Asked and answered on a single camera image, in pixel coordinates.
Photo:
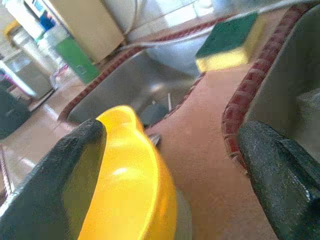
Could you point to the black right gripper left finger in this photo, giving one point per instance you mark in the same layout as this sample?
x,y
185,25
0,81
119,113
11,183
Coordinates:
x,y
45,195

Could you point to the dark blue cup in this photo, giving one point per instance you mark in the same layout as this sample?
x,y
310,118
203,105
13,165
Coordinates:
x,y
153,113

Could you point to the black kettle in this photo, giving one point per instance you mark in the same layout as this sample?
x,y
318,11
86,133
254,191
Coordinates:
x,y
12,112

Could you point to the yellow green sponge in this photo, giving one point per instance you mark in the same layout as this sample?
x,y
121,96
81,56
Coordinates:
x,y
225,37

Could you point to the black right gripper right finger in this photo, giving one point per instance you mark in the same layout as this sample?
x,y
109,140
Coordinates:
x,y
287,187

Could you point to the green dish soap bottle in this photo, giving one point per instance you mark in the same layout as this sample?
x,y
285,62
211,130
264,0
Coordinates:
x,y
77,60

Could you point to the yellow plastic bowl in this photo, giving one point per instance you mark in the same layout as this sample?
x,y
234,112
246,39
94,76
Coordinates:
x,y
130,187

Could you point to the large clear plastic jar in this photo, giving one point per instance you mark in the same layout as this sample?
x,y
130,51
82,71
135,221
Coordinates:
x,y
32,72

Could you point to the steel sink basin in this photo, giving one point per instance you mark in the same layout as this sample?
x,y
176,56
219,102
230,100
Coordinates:
x,y
287,75
130,80

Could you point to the beige water purifier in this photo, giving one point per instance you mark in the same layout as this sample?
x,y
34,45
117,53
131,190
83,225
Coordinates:
x,y
95,30

